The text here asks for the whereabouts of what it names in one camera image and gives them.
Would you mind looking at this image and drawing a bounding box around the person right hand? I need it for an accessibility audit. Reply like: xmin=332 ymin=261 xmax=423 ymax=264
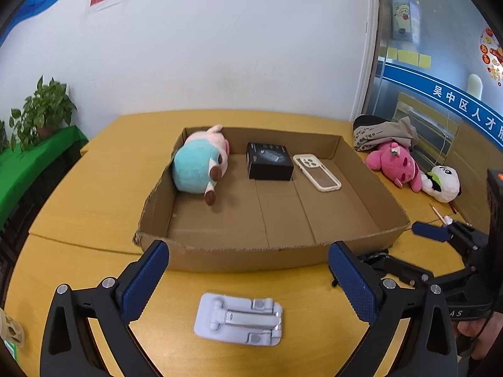
xmin=453 ymin=313 xmax=502 ymax=360

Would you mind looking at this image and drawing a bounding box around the pink strawberry bear plush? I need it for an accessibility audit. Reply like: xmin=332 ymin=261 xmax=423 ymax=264
xmin=365 ymin=141 xmax=422 ymax=192

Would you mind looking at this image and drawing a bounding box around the potted green plant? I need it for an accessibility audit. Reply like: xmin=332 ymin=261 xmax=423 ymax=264
xmin=8 ymin=77 xmax=77 ymax=151
xmin=0 ymin=121 xmax=10 ymax=154

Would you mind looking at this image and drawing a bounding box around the white folding phone stand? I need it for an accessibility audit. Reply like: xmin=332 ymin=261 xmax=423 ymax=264
xmin=194 ymin=293 xmax=283 ymax=346

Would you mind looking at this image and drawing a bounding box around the small black product box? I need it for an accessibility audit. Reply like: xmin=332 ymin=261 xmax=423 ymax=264
xmin=246 ymin=142 xmax=294 ymax=181

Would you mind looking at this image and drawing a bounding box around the pink pen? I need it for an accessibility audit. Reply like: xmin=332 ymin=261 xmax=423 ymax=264
xmin=429 ymin=203 xmax=444 ymax=224

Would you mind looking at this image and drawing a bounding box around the beige clear phone case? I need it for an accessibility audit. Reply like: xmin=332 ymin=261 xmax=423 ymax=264
xmin=292 ymin=154 xmax=342 ymax=192

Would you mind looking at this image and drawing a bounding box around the white panda plush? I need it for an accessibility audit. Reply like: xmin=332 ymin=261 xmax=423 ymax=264
xmin=421 ymin=165 xmax=461 ymax=203

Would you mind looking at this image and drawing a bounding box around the green table cloth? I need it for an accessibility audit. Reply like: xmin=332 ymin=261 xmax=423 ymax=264
xmin=0 ymin=126 xmax=88 ymax=227

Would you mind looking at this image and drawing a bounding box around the cartoon sheep poster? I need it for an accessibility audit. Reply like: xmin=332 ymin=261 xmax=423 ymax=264
xmin=391 ymin=0 xmax=420 ymax=44

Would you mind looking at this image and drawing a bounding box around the brown cardboard tray box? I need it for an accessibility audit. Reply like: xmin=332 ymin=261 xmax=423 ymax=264
xmin=134 ymin=127 xmax=409 ymax=272

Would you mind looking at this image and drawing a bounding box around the beige printed cloth bag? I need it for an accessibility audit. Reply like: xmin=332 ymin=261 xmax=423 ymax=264
xmin=353 ymin=114 xmax=419 ymax=151

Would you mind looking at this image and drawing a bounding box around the teal pink plush pig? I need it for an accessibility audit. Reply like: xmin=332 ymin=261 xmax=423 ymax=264
xmin=171 ymin=125 xmax=230 ymax=206

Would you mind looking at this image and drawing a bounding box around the cream perforated object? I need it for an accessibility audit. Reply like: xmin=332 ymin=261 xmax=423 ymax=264
xmin=0 ymin=308 xmax=25 ymax=347

